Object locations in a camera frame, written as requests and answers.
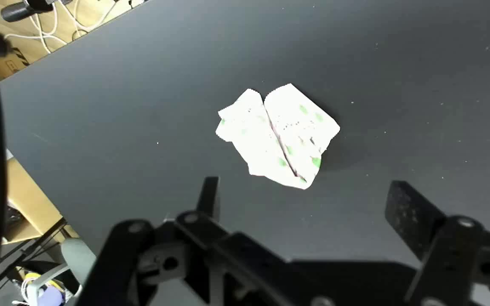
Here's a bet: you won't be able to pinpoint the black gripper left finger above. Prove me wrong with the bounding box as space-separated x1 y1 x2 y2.
77 175 315 306

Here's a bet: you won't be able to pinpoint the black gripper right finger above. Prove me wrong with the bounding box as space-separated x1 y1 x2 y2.
384 180 490 306

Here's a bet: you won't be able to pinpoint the white paper green spots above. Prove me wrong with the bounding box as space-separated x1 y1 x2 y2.
214 81 342 192

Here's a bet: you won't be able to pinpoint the light brown cardboard carton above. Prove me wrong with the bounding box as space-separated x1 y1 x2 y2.
3 149 82 244

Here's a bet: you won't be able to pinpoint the black cylindrical device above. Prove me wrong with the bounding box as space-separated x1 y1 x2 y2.
0 0 56 23

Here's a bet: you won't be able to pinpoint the white cable bundle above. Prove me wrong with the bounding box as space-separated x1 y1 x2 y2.
3 0 139 56

